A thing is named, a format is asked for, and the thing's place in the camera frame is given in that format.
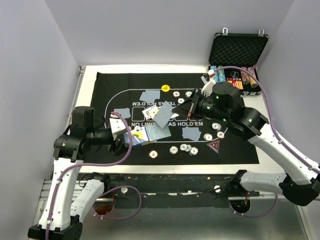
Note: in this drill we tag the aluminium mounting rail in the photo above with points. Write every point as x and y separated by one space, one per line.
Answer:
177 185

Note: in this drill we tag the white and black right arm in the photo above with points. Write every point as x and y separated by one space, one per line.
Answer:
299 182

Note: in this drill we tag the yellow round dealer button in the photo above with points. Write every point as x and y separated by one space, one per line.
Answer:
165 88

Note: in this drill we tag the blue white 5 chip far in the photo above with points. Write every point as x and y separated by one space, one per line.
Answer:
180 100

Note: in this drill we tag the king of diamonds card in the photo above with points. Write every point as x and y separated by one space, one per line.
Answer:
150 112

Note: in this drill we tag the blue playing card deck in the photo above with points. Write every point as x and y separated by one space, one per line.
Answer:
143 135

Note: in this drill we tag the green chip row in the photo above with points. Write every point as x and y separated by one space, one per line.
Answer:
221 74

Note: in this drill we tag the blue back card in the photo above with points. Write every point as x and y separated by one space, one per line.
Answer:
191 133
150 96
124 112

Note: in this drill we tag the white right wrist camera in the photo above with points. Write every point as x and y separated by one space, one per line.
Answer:
209 81

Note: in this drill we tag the red triangular dealer marker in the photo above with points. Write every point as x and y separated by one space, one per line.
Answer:
214 145

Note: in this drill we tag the blue white 5 chip right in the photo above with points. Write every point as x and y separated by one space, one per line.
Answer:
216 126

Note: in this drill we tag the red white chip near edge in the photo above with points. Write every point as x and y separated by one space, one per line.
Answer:
153 154

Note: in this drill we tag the blue back card being drawn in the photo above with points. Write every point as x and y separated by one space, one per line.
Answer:
164 114

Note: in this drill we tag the red orange card box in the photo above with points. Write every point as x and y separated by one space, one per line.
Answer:
236 82

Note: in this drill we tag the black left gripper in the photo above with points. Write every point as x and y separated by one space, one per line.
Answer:
118 149

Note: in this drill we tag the red brown chip row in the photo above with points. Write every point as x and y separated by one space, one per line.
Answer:
244 76

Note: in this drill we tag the blue white 5 chip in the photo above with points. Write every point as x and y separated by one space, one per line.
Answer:
216 126
180 100

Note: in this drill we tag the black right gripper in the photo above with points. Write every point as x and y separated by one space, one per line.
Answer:
189 107

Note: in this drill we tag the blue white chip stack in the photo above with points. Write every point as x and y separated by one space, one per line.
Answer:
193 151

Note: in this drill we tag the light blue chip row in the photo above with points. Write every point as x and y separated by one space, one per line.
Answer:
213 70

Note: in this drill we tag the black aluminium poker chip case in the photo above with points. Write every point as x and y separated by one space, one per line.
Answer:
233 51

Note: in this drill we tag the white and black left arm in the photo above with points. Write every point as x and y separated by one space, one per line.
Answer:
63 216

